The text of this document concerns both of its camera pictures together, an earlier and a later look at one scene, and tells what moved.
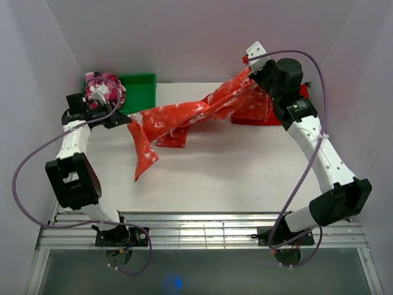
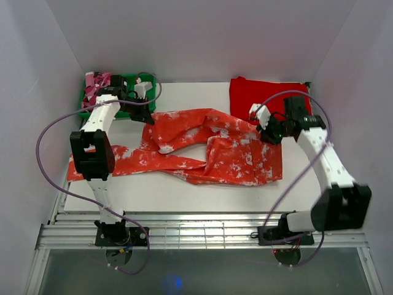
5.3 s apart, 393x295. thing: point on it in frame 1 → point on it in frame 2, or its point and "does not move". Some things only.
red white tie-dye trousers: x=167 y=125 → x=207 y=146
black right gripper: x=269 y=64 → x=265 y=135
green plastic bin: x=140 y=91 does not move
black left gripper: x=116 y=117 → x=143 y=115
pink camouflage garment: x=116 y=90 does not move
